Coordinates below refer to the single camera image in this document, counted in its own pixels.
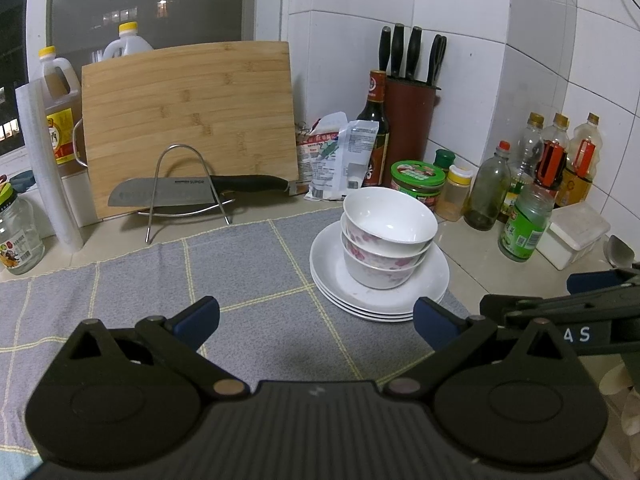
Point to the green label clear bottle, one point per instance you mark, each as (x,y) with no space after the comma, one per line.
(522,230)

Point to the white plastic container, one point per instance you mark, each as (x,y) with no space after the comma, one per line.
(575,230)

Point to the brown liquid jug yellow label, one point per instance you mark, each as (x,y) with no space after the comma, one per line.
(62,135)

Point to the silver white seasoning packet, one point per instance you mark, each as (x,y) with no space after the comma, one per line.
(350,160)

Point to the yellow cap spice jar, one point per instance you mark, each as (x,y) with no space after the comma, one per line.
(452,200)

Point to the tall clear film roll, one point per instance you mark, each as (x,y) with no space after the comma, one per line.
(45,170)

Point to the grey and blue checked mat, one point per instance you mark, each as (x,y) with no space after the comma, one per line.
(150,280)

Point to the brown knife block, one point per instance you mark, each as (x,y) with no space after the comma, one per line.
(410,130)

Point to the red and white seasoning packet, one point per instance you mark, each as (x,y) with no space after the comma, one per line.
(320,150)

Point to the small green cap bottle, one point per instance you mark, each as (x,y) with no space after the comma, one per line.
(444,157)

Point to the metal spoon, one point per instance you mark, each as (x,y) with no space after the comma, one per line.
(619,252)

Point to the dark soy sauce bottle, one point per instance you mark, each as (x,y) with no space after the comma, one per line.
(377,105)

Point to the green lid sauce jar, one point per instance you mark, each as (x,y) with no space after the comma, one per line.
(417,180)

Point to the dark window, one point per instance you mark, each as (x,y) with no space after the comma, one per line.
(150,0)

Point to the glass oil bottle red cap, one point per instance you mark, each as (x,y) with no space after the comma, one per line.
(485,195)

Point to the clear jar with green lid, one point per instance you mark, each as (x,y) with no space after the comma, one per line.
(20,245)

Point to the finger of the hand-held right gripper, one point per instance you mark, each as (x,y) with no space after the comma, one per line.
(590,281)
(500,310)

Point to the bamboo cutting board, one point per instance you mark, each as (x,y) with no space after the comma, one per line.
(190,110)

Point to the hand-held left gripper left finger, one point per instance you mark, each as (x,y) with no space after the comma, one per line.
(195,320)

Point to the white fruit print plate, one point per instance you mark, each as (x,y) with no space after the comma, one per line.
(385,312)
(330,270)
(387,318)

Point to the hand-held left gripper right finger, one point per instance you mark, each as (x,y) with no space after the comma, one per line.
(435,320)

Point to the white plastic jug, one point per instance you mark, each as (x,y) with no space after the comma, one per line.
(125,47)

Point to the white bowl with pink flowers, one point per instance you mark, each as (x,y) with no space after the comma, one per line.
(380,277)
(360,252)
(385,215)

